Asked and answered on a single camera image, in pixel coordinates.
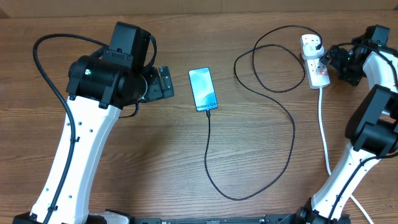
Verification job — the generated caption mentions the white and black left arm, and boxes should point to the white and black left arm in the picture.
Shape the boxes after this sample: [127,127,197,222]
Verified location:
[12,22,174,224]

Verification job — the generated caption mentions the white USB charger adapter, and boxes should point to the white USB charger adapter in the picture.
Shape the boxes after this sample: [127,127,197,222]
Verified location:
[301,43,325,60]

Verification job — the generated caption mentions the black Samsung Galaxy smartphone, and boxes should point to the black Samsung Galaxy smartphone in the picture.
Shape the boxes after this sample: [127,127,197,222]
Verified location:
[188,67,218,112]

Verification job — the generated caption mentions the black USB charging cable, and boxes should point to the black USB charging cable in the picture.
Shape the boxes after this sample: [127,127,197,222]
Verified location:
[203,24,323,202]

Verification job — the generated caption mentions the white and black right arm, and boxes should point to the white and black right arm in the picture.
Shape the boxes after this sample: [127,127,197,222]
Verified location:
[281,25,397,223]

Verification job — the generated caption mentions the white power strip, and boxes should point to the white power strip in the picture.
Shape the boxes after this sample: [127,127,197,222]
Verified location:
[300,34,330,90]

